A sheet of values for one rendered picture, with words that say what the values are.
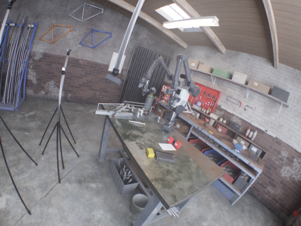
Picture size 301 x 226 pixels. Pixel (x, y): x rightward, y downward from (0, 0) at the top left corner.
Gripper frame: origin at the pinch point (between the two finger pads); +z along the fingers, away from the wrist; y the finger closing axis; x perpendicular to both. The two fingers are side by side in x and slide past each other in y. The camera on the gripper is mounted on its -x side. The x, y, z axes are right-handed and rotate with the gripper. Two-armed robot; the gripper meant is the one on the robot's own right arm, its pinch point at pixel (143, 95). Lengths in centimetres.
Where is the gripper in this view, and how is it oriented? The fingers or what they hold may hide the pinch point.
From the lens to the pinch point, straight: 166.0
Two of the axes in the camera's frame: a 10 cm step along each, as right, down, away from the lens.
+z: -2.9, 9.1, 3.0
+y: 4.9, 4.1, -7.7
